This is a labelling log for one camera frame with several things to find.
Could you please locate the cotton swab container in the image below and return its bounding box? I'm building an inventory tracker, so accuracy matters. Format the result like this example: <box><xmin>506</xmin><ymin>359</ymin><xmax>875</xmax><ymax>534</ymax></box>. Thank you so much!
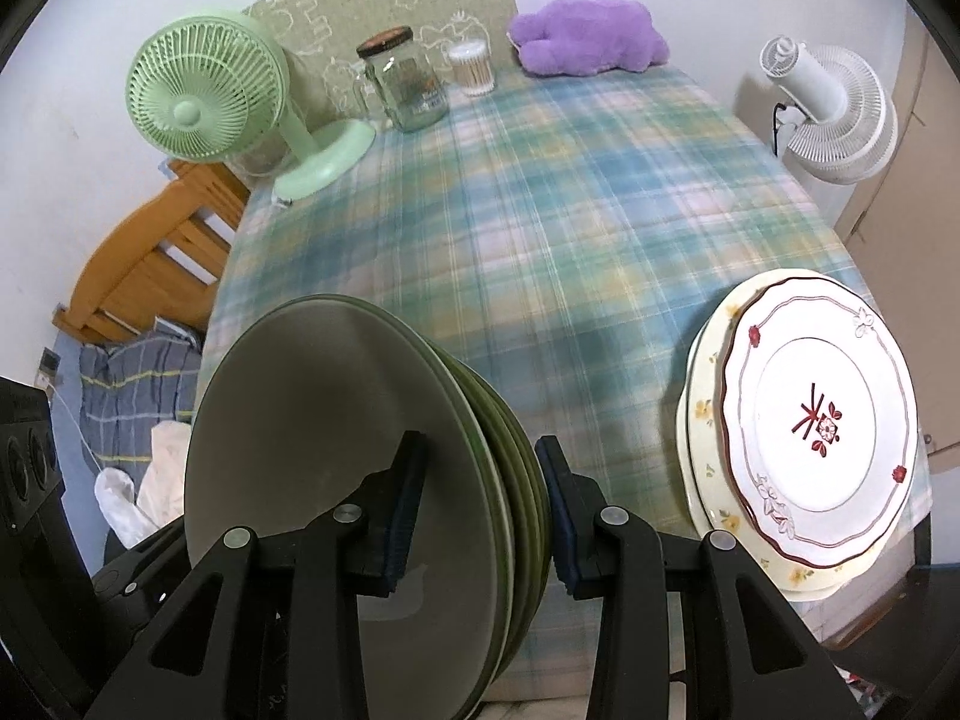
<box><xmin>446</xmin><ymin>39</ymin><xmax>497</xmax><ymax>97</ymax></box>

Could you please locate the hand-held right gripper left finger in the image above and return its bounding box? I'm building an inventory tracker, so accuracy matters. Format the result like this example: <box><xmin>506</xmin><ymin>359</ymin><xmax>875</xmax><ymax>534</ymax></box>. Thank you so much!
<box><xmin>81</xmin><ymin>431</ymin><xmax>430</xmax><ymax>720</ymax></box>

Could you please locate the white pink cloth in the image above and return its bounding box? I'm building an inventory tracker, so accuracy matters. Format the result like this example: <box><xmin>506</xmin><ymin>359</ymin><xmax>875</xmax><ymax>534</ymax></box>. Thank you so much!
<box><xmin>94</xmin><ymin>420</ymin><xmax>200</xmax><ymax>548</ymax></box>

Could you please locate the white plate with red pattern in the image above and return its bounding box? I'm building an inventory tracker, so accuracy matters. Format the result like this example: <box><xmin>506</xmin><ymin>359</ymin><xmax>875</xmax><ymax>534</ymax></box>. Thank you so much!
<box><xmin>721</xmin><ymin>276</ymin><xmax>920</xmax><ymax>567</ymax></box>

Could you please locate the grey floral ceramic bowl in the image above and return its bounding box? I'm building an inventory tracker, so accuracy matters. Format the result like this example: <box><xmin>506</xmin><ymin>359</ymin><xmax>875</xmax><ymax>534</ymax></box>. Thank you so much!
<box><xmin>184</xmin><ymin>294</ymin><xmax>518</xmax><ymax>720</ymax></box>
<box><xmin>435</xmin><ymin>349</ymin><xmax>537</xmax><ymax>720</ymax></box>
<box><xmin>450</xmin><ymin>360</ymin><xmax>552</xmax><ymax>691</ymax></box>

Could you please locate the beige door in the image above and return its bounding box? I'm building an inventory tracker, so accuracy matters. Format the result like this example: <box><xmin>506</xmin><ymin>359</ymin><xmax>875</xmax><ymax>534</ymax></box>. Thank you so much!
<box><xmin>832</xmin><ymin>11</ymin><xmax>960</xmax><ymax>466</ymax></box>

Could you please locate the green desk fan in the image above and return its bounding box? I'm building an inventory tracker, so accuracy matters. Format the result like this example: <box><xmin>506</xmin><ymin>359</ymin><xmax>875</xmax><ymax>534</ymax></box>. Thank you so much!
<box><xmin>124</xmin><ymin>10</ymin><xmax>376</xmax><ymax>202</ymax></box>

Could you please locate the blue grey plaid cloth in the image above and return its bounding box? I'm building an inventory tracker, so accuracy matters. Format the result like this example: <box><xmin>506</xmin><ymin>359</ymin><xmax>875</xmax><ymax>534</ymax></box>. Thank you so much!
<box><xmin>75</xmin><ymin>330</ymin><xmax>207</xmax><ymax>466</ymax></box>

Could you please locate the glass jar with dark lid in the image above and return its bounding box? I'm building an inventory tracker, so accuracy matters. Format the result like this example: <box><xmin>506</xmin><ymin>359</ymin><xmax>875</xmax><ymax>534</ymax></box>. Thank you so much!
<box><xmin>352</xmin><ymin>28</ymin><xmax>451</xmax><ymax>134</ymax></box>

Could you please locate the plaid tablecloth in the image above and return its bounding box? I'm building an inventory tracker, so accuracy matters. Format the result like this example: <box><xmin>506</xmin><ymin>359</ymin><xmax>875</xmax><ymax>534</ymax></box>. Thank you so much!
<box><xmin>202</xmin><ymin>64</ymin><xmax>931</xmax><ymax>702</ymax></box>

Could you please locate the white fan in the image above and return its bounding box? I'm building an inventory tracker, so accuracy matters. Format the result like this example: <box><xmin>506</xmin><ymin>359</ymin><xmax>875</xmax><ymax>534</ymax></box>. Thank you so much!
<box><xmin>757</xmin><ymin>36</ymin><xmax>899</xmax><ymax>185</ymax></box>

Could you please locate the white cable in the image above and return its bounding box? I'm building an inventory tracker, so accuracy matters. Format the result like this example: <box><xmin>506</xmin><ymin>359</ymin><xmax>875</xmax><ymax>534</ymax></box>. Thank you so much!
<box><xmin>49</xmin><ymin>382</ymin><xmax>102</xmax><ymax>473</ymax></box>

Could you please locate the purple plush toy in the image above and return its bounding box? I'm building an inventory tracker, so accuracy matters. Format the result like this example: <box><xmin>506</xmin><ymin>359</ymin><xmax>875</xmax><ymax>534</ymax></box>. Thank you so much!
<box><xmin>508</xmin><ymin>0</ymin><xmax>671</xmax><ymax>78</ymax></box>

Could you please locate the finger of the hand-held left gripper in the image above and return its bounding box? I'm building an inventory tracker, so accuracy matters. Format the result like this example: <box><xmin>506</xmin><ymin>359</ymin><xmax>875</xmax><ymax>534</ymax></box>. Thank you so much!
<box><xmin>92</xmin><ymin>521</ymin><xmax>194</xmax><ymax>644</ymax></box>

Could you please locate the scalloped yellow floral plate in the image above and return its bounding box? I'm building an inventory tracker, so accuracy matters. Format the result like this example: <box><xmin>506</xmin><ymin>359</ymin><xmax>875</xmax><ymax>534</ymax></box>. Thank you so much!
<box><xmin>675</xmin><ymin>360</ymin><xmax>875</xmax><ymax>602</ymax></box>

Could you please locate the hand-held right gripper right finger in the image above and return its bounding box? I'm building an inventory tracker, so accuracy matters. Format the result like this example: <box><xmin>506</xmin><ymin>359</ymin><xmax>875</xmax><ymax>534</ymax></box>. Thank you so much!
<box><xmin>535</xmin><ymin>435</ymin><xmax>863</xmax><ymax>720</ymax></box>

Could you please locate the round yellow floral plate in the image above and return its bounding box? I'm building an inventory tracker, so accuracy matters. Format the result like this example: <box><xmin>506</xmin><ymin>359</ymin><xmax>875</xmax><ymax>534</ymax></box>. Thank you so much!
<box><xmin>686</xmin><ymin>268</ymin><xmax>901</xmax><ymax>586</ymax></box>

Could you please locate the wooden chair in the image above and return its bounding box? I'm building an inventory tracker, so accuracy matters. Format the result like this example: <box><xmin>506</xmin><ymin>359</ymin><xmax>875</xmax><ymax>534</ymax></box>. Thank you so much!
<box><xmin>51</xmin><ymin>160</ymin><xmax>252</xmax><ymax>350</ymax></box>

